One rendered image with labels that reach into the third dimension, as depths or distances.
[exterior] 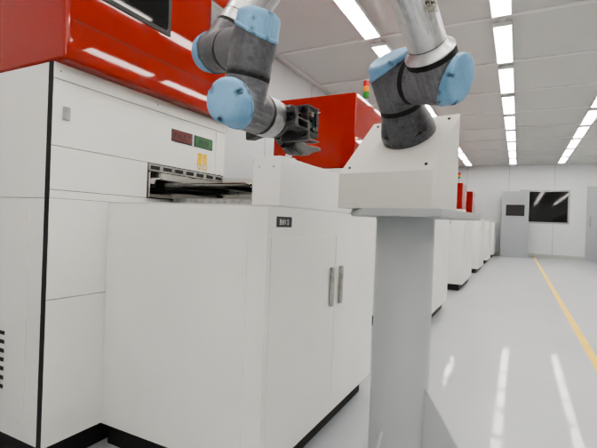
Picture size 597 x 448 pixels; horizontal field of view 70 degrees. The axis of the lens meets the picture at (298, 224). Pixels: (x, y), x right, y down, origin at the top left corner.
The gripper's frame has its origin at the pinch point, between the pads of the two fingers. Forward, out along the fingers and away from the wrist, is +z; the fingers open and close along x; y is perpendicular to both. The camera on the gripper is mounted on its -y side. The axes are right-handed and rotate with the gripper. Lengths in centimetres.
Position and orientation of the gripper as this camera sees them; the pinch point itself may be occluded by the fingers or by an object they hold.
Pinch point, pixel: (306, 135)
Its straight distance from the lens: 101.8
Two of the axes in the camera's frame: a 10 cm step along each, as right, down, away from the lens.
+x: -0.1, -10.0, -0.3
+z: 4.4, -0.3, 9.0
